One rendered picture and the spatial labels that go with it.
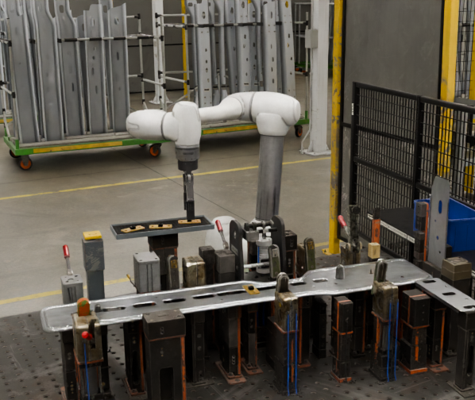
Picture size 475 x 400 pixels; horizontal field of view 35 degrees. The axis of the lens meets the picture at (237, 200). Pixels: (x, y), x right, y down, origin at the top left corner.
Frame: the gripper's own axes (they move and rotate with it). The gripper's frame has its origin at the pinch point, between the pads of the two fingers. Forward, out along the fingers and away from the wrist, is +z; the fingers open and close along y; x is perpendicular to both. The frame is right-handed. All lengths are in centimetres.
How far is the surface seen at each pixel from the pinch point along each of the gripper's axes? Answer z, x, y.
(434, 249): 14, 90, 18
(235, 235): 6.3, 15.9, 12.4
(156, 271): 13.5, -13.8, 26.4
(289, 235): 8.2, 36.6, 9.7
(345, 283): 20, 52, 32
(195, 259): 12.2, 0.3, 19.3
